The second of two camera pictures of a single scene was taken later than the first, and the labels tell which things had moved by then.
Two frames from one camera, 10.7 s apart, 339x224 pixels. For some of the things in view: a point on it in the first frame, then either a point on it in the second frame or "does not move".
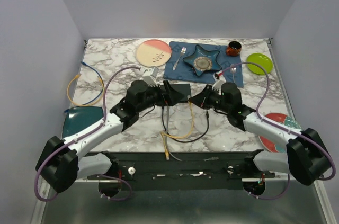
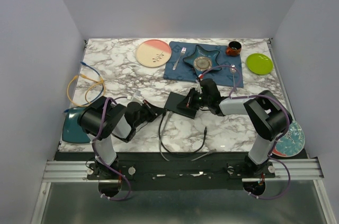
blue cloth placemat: x=175 y=68 does not move
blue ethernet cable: x=86 y=64 does not move
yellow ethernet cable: x=77 y=77 does not move
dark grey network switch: x=185 y=89 → x=172 y=102
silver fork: x=183 y=50 does not move
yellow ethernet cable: x=164 y=135 → x=96 y=82
